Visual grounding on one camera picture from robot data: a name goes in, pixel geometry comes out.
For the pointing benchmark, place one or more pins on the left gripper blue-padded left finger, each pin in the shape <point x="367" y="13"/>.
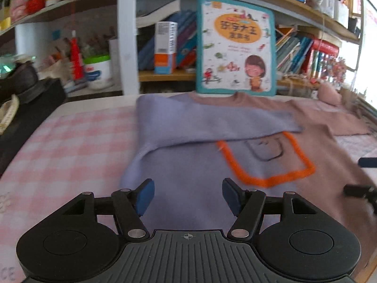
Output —
<point x="129" y="206"/>

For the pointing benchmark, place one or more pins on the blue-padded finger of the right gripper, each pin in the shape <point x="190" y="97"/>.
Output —
<point x="368" y="162"/>
<point x="361" y="191"/>

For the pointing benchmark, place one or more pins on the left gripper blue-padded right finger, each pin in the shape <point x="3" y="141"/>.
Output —
<point x="247" y="206"/>

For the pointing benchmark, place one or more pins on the purple and pink knit sweater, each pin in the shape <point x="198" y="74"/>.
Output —
<point x="189" y="144"/>

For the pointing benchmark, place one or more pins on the pink checkered table mat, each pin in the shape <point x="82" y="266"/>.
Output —
<point x="84" y="145"/>

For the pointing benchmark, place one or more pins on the pink plush toy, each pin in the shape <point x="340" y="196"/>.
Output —
<point x="329" y="95"/>

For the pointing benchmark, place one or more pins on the colourful paper flower bouquet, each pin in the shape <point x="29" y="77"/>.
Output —
<point x="334" y="70"/>

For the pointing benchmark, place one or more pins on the red dictionary books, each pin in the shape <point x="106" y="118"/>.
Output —
<point x="317" y="55"/>

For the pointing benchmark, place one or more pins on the row of leaning books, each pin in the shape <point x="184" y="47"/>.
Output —
<point x="292" y="46"/>

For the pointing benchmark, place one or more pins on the white green-lid jar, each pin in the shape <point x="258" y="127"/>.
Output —
<point x="98" y="72"/>

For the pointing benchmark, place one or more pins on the teal children's sound book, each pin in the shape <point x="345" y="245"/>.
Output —
<point x="235" y="48"/>

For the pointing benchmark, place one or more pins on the white usmile box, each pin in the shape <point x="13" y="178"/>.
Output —
<point x="165" y="47"/>

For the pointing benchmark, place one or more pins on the white shelf frame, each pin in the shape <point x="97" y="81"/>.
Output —
<point x="127" y="45"/>

